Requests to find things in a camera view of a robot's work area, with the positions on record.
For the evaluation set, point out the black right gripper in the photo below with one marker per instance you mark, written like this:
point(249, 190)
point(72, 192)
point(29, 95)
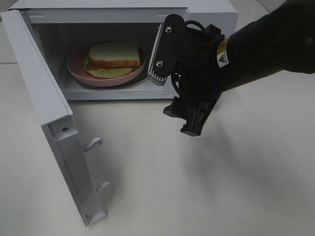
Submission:
point(195, 78)

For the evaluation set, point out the white bread sandwich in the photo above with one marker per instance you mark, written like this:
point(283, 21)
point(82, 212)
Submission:
point(112, 59)

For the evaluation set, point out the pink plate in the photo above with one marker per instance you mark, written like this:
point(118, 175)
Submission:
point(75, 65)

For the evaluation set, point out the white microwave door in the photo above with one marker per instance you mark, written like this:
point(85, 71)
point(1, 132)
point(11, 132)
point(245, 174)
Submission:
point(55, 117)

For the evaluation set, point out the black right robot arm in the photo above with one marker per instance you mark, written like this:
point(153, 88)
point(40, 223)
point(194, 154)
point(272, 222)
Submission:
point(284, 39)

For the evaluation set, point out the glass microwave turntable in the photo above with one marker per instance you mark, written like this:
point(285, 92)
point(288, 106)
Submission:
point(137, 82)

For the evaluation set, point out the white microwave oven body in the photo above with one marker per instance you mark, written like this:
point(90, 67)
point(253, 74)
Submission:
point(60, 27)

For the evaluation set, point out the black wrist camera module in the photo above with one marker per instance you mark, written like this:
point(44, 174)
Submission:
point(166, 49)

